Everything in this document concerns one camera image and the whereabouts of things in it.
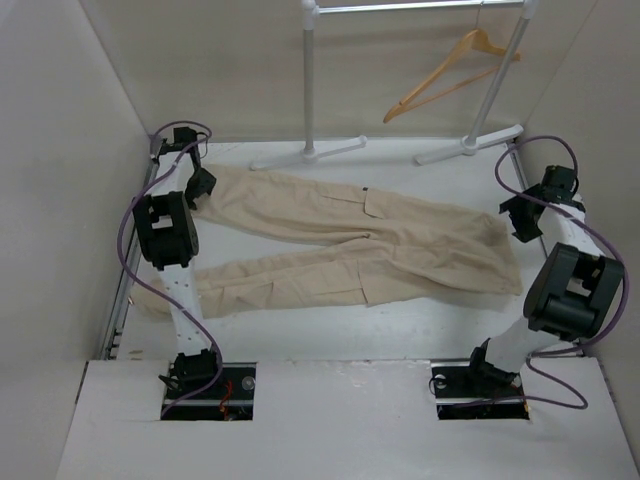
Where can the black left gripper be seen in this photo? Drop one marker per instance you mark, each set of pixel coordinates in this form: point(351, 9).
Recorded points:
point(205, 186)

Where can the left aluminium table rail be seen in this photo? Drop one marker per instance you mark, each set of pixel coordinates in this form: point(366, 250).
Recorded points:
point(127, 255)

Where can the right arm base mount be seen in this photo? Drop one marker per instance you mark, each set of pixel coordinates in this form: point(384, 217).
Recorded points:
point(460, 397)

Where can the right aluminium table rail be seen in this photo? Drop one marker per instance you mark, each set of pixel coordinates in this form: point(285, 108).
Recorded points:
point(516, 162)

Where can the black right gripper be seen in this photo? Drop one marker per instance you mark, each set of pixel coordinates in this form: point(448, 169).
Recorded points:
point(524, 232)

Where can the aluminium table rail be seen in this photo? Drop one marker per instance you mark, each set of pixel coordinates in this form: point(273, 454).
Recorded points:
point(516, 162)
point(127, 255)

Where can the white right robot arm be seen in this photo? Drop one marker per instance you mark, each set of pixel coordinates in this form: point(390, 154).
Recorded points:
point(569, 298)

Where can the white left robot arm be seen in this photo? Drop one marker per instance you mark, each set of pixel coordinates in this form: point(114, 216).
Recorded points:
point(169, 242)

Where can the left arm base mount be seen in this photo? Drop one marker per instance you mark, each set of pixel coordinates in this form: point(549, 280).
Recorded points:
point(231, 398)

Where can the white clothes rack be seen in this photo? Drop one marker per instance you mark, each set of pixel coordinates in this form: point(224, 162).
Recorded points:
point(342, 51)

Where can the wooden clothes hanger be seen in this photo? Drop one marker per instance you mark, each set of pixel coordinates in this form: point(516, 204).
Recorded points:
point(445, 60)

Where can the beige cargo trousers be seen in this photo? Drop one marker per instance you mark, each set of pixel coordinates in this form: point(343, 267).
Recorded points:
point(362, 246)

